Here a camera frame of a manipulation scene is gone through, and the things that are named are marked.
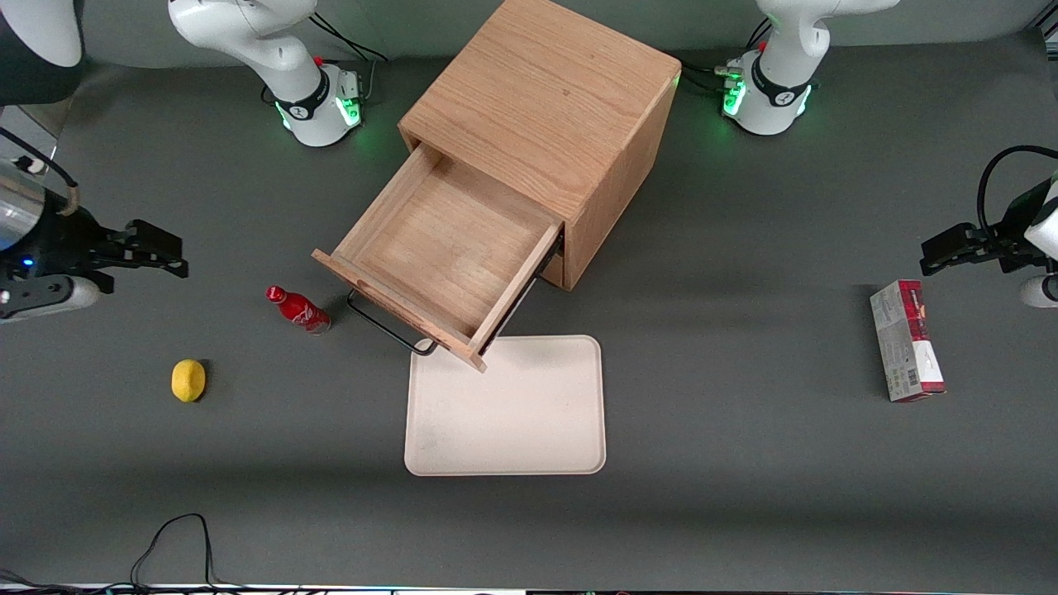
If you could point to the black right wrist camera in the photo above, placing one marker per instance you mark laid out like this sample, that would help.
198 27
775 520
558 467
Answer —
58 244

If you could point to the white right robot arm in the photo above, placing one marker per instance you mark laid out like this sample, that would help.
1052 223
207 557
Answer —
281 58

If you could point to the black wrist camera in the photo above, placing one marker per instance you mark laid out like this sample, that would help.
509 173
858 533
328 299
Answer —
1021 219
58 244

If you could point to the cream plastic tray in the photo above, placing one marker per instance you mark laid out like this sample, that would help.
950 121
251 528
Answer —
512 413

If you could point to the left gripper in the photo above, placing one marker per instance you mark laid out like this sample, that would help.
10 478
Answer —
1010 240

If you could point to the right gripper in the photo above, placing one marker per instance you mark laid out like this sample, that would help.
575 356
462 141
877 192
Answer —
59 242

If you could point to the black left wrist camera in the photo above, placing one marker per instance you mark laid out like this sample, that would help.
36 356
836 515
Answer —
1021 219

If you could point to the yellow lemon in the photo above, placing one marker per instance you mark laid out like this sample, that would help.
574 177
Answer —
188 380

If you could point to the grey and red carton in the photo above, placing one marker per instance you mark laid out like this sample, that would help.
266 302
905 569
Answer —
905 347

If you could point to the red cola bottle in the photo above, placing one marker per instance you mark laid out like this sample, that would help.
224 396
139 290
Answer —
299 311

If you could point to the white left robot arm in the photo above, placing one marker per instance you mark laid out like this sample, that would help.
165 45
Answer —
777 91

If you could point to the wooden two-drawer cabinet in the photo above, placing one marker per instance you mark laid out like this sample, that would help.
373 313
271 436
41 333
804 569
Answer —
562 91

